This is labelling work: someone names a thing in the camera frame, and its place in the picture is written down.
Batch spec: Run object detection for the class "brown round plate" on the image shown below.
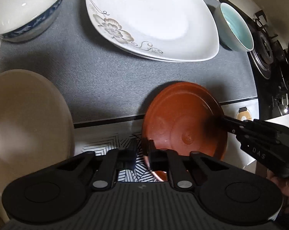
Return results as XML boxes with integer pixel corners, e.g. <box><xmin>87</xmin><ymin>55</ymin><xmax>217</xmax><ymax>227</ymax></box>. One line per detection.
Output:
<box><xmin>141</xmin><ymin>81</ymin><xmax>229</xmax><ymax>182</ymax></box>

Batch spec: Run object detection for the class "teal glazed bowl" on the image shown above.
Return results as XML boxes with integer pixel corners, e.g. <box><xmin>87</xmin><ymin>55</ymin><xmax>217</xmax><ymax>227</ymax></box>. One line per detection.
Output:
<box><xmin>213</xmin><ymin>3</ymin><xmax>254</xmax><ymax>52</ymax></box>

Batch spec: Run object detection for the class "white floral triangular plate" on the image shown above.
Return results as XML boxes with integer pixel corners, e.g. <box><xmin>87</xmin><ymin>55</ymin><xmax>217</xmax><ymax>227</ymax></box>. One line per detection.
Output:
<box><xmin>86</xmin><ymin>0</ymin><xmax>219</xmax><ymax>62</ymax></box>

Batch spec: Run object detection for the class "white blue-patterned bowl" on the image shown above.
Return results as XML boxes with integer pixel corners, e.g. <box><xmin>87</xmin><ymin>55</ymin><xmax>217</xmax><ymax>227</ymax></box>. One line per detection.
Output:
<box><xmin>0</xmin><ymin>0</ymin><xmax>63</xmax><ymax>43</ymax></box>

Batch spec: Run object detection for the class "person's hand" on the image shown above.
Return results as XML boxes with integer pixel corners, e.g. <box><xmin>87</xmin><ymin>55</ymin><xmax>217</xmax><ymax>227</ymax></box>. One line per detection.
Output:
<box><xmin>267</xmin><ymin>170</ymin><xmax>289</xmax><ymax>213</ymax></box>

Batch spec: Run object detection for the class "white patterned cloth mat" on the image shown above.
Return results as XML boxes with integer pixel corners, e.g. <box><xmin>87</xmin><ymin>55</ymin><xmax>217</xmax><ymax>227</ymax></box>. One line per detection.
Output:
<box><xmin>75</xmin><ymin>97</ymin><xmax>259</xmax><ymax>182</ymax></box>

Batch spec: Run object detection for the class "black gas stove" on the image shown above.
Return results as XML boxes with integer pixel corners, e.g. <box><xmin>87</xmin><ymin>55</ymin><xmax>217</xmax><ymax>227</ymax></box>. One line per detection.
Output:
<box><xmin>219</xmin><ymin>0</ymin><xmax>289</xmax><ymax>120</ymax></box>

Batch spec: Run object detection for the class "grey table mat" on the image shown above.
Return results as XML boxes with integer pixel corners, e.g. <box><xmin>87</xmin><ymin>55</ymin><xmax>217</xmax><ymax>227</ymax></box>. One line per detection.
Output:
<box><xmin>0</xmin><ymin>0</ymin><xmax>257</xmax><ymax>123</ymax></box>

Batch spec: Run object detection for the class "round wooden cutting board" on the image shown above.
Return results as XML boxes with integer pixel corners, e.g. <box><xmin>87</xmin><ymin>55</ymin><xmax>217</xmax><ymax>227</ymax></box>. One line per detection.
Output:
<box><xmin>0</xmin><ymin>70</ymin><xmax>74</xmax><ymax>195</ymax></box>

